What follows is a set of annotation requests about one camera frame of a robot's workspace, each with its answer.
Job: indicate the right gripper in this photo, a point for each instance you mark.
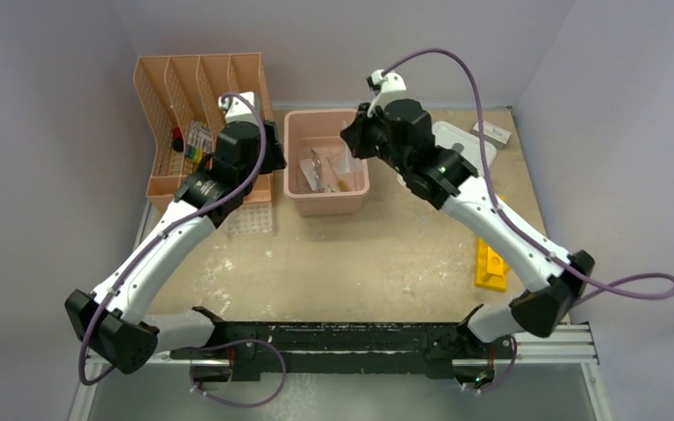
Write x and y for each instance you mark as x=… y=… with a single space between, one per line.
x=354 y=137

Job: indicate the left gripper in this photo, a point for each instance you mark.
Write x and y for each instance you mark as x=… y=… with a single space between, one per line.
x=274 y=160

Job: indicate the clear glass funnel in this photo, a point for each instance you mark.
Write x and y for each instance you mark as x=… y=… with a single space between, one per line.
x=349 y=166

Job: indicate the metal crucible tongs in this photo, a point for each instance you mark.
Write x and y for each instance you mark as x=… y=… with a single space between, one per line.
x=325 y=186

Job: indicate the pink plastic bin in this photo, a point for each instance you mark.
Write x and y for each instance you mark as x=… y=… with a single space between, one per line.
x=320 y=130

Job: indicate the clear acrylic tube rack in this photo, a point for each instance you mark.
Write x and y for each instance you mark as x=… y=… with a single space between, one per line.
x=251 y=219

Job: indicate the white plastic lid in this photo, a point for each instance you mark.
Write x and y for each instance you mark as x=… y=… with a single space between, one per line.
x=465 y=143

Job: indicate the yellow test tube rack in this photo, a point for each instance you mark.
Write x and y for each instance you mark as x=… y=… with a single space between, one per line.
x=491 y=270

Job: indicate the clear plastic bag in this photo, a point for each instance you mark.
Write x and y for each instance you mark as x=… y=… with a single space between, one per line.
x=310 y=171

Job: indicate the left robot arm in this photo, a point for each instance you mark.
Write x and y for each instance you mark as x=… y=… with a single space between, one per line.
x=112 y=320

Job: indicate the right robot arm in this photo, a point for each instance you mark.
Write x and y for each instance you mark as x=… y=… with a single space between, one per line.
x=401 y=136

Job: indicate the coloured marker pack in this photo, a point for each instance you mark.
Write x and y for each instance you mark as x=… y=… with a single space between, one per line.
x=199 y=141

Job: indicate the red black bottle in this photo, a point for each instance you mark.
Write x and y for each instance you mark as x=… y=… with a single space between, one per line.
x=178 y=143

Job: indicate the peach desk organizer rack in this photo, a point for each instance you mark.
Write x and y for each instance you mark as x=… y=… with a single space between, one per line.
x=174 y=90

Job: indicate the white slide box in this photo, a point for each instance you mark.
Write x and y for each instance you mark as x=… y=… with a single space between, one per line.
x=494 y=134

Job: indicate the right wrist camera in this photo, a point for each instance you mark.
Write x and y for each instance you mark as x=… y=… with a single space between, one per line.
x=386 y=88

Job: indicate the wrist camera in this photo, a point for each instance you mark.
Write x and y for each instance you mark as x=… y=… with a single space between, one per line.
x=241 y=108
x=386 y=88

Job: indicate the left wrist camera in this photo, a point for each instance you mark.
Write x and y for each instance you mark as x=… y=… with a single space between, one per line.
x=241 y=108

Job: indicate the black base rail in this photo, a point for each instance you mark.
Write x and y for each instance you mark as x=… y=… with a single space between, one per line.
x=462 y=351

